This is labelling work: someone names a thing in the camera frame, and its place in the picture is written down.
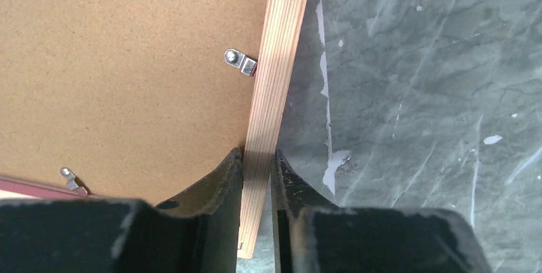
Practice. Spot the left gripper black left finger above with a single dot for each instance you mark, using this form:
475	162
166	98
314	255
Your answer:
193	231

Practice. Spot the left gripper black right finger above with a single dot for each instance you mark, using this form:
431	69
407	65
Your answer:
311	234

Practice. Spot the pink picture frame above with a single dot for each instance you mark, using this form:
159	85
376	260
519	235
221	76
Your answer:
135	97

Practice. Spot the metal frame retaining clip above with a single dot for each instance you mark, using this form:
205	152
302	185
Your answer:
241	61

